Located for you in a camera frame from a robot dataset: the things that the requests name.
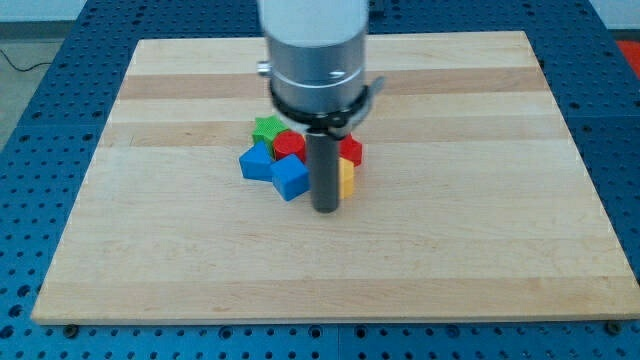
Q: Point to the red cylinder block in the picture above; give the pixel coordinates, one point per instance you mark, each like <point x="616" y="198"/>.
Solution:
<point x="289" y="143"/>

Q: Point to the green star block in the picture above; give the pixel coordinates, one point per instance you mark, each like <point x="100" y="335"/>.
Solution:
<point x="266" y="129"/>

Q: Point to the light wooden board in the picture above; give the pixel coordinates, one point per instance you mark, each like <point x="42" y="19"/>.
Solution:
<point x="472" y="202"/>

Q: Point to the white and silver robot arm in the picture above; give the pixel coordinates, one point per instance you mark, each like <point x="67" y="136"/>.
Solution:
<point x="316" y="51"/>

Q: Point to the black cylindrical pointer rod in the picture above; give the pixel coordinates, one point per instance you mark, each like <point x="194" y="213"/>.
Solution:
<point x="323" y="165"/>

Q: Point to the blue pentagon block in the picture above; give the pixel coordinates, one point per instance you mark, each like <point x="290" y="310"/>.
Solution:
<point x="256" y="162"/>

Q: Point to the blue cube block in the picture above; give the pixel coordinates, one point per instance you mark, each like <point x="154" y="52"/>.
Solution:
<point x="290" y="177"/>

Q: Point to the red star block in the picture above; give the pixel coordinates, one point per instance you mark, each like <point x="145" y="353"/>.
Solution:
<point x="351" y="149"/>

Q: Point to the yellow block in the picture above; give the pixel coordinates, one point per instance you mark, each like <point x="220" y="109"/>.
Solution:
<point x="346" y="178"/>

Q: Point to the black clamp ring bracket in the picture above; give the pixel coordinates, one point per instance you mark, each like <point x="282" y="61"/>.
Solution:
<point x="337" y="124"/>

